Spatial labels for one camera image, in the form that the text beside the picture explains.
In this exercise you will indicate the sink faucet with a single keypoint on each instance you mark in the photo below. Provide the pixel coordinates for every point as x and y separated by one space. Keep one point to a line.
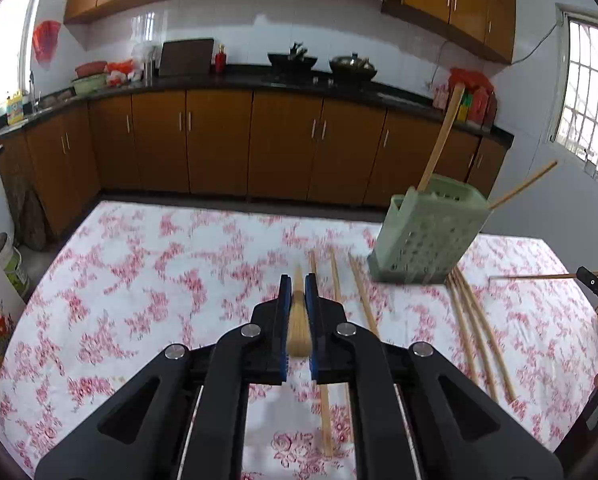
33 90

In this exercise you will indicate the brown sack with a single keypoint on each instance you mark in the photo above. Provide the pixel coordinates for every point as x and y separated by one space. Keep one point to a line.
26 205

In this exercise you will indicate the red plastic bag on hook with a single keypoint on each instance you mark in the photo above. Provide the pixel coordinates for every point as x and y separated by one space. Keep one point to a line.
45 42

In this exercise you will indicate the red bag with condiment packets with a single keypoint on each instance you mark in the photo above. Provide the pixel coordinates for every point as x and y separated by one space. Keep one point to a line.
474 85

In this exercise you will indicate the black wok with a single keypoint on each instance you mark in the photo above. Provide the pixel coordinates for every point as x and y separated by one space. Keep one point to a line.
291 61

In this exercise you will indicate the wok with metal lid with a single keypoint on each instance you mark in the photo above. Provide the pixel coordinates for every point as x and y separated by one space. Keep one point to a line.
353 66

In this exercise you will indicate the red bottle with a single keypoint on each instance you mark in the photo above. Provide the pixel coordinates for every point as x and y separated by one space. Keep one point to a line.
221 61

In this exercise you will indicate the dark cutting board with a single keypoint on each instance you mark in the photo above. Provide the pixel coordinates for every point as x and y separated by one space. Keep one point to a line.
185 57

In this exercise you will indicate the bright window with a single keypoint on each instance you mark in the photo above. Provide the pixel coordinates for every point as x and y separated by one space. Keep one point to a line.
4 45

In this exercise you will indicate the gas stove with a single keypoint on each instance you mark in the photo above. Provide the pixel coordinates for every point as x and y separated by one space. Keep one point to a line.
319 80

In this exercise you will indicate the yellow detergent bottle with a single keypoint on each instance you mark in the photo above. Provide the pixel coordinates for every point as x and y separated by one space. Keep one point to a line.
15 110

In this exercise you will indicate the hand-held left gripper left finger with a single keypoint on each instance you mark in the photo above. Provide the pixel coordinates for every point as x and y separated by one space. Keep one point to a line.
283 330

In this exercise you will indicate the steel cup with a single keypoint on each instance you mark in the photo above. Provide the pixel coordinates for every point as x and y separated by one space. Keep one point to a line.
148 71

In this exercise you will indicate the white plastic bucket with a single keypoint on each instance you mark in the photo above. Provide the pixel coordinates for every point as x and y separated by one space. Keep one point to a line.
11 265

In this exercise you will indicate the red floral tablecloth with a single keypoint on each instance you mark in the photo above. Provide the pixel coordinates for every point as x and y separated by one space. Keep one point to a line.
154 285

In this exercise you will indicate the brown lower kitchen cabinets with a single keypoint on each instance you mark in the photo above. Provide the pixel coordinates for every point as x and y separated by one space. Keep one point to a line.
219 145

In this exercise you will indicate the red and white plastic bag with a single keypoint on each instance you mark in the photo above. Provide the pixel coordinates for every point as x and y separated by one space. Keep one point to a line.
121 71

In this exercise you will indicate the red basin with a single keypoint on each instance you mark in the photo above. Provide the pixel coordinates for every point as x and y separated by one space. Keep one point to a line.
90 67

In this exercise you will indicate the barred window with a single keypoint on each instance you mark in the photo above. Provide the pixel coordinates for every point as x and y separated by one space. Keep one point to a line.
586 95

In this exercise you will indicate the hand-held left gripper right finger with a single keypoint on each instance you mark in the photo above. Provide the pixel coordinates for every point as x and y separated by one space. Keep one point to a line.
313 330

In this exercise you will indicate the green perforated utensil holder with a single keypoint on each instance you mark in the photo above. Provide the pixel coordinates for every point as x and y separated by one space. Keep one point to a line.
419 240

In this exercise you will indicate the green basin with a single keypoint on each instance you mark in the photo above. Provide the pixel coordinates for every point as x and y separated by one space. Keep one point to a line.
90 85

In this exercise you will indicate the black kitchen countertop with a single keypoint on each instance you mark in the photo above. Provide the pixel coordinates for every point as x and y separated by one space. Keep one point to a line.
249 81

